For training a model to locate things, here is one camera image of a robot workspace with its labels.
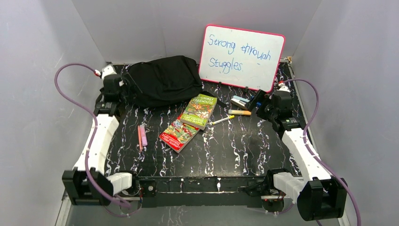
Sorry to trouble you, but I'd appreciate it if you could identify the black backpack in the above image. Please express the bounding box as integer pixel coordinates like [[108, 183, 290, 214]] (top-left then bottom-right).
[[121, 56, 203, 109]]

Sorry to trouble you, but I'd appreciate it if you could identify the green treehouse book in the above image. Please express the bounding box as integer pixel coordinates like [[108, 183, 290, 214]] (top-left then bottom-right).
[[180, 94, 217, 130]]

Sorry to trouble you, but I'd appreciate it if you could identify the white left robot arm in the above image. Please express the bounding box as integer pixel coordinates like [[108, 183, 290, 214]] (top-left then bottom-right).
[[62, 74, 141, 208]]

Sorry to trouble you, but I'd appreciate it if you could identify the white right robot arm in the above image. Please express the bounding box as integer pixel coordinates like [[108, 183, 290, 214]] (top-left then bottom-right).
[[246, 88, 347, 221]]

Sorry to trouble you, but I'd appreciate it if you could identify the orange highlighter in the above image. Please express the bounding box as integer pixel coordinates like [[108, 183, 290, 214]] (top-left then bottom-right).
[[228, 109, 252, 116]]

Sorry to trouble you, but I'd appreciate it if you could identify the white yellow marker pen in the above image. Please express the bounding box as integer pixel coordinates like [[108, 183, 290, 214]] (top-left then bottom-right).
[[209, 115, 235, 125]]

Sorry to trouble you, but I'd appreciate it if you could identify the pink framed whiteboard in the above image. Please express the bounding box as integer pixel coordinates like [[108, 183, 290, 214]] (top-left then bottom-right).
[[199, 24, 286, 92]]

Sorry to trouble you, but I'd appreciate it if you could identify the pink highlighter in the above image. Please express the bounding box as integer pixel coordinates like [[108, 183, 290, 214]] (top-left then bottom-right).
[[139, 124, 148, 146]]

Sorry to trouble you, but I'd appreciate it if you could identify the red treehouse book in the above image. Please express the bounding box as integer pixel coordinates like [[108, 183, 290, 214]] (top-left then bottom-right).
[[159, 116, 199, 153]]

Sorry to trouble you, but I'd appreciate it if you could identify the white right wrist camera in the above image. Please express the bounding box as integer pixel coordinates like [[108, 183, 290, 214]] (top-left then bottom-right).
[[278, 81, 291, 93]]

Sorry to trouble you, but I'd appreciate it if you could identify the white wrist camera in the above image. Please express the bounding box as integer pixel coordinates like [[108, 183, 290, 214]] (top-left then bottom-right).
[[278, 81, 291, 93], [101, 65, 117, 80]]

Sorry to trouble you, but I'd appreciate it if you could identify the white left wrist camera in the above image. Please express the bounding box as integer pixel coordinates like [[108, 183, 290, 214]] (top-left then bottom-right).
[[101, 65, 117, 80]]

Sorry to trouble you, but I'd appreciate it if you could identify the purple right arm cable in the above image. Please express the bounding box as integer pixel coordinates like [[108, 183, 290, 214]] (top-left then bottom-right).
[[282, 78, 362, 226]]

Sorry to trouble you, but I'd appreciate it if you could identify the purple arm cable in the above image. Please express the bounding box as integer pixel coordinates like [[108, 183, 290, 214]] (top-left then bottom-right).
[[282, 78, 362, 226], [54, 63, 143, 218]]

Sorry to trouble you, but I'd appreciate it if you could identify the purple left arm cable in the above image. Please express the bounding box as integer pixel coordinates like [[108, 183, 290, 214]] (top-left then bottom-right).
[[54, 63, 143, 218]]

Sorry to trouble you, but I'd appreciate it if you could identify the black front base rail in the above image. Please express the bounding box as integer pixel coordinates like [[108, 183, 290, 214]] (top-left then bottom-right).
[[133, 176, 273, 208]]

